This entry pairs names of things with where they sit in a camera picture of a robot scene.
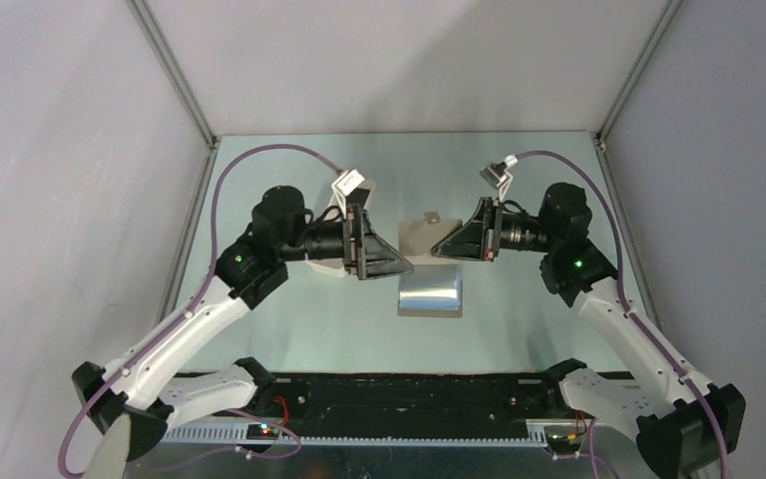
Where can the left circuit board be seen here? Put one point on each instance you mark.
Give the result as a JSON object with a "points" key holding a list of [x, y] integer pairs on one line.
{"points": [[262, 432]]}

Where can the right circuit board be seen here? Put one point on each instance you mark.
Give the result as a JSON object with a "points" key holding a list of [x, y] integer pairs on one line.
{"points": [[568, 438]]}

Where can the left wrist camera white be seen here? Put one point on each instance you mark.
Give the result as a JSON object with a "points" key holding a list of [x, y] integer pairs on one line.
{"points": [[345, 183]]}

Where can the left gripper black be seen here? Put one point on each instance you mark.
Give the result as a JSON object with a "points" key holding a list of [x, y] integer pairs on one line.
{"points": [[366, 250]]}

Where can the circuit board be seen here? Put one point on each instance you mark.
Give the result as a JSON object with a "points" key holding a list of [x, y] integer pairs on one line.
{"points": [[262, 432], [568, 438]]}

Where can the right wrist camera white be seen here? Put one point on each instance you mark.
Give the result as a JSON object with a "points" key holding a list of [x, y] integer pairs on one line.
{"points": [[498, 175]]}

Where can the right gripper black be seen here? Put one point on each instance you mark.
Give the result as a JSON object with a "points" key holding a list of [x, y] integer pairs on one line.
{"points": [[479, 239]]}

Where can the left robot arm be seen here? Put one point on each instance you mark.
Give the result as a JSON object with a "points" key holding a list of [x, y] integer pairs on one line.
{"points": [[142, 385]]}

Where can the aluminium frame rail front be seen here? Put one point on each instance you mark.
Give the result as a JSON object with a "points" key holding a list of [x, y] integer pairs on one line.
{"points": [[534, 435]]}

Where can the beige card holder wallet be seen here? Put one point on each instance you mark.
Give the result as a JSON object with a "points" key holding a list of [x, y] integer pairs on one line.
{"points": [[435, 287]]}

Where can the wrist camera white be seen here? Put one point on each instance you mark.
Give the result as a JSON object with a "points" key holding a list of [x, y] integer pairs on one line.
{"points": [[345, 183], [498, 175]]}

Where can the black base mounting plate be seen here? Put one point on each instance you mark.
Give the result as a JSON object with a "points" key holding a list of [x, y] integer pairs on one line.
{"points": [[367, 405]]}

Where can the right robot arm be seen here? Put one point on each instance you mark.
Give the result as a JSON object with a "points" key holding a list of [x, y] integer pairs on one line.
{"points": [[678, 418]]}

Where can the white plastic tray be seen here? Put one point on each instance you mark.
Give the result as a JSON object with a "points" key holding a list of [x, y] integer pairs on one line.
{"points": [[361, 197]]}

